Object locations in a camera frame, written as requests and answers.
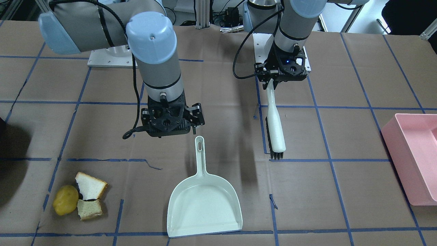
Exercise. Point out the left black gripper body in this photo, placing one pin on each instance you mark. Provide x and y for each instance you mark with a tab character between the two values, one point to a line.
261	69

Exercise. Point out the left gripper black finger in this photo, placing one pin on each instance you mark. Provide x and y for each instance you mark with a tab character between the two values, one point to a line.
265	73

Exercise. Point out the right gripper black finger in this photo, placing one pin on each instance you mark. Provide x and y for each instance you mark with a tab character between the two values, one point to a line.
194	115

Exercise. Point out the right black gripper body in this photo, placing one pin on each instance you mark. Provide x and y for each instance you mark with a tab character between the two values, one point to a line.
197	115

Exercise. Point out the white hand brush black bristles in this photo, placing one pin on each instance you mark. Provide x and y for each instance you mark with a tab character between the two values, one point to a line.
274	129

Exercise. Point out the pale green dustpan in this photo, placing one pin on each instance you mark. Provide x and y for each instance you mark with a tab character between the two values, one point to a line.
203	203

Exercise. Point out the large bread slice piece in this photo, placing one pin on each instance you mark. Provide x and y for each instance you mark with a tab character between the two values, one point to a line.
90	187

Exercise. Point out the small bread slice piece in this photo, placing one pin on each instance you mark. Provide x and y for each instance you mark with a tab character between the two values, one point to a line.
89	209

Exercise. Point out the yellow potato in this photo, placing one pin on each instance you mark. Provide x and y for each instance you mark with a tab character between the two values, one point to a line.
66	200

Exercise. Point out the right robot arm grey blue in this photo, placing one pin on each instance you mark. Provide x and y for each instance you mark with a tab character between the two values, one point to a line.
75	26

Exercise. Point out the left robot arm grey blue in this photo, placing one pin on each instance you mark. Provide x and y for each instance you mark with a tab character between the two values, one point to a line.
290	22

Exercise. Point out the pink plastic bin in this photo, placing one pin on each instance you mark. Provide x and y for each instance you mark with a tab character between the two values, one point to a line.
412	145

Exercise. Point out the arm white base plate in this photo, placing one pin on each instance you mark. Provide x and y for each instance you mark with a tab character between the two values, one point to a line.
112	57
262	43

